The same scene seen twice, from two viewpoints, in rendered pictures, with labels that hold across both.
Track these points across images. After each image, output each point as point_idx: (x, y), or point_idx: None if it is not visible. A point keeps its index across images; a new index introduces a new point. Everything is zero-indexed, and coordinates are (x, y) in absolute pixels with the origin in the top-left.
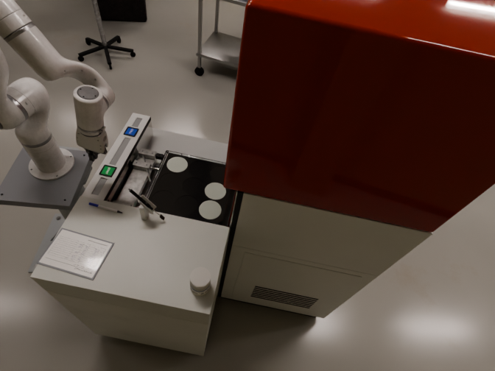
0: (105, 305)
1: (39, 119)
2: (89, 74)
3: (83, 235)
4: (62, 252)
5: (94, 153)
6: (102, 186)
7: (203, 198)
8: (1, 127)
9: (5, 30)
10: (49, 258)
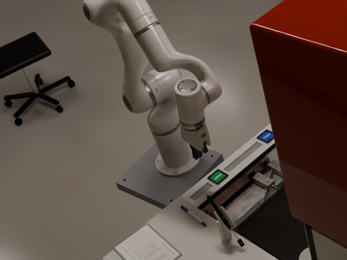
0: None
1: (168, 107)
2: (197, 67)
3: (160, 236)
4: (135, 246)
5: (195, 150)
6: (204, 192)
7: None
8: (131, 110)
9: (134, 30)
10: (123, 248)
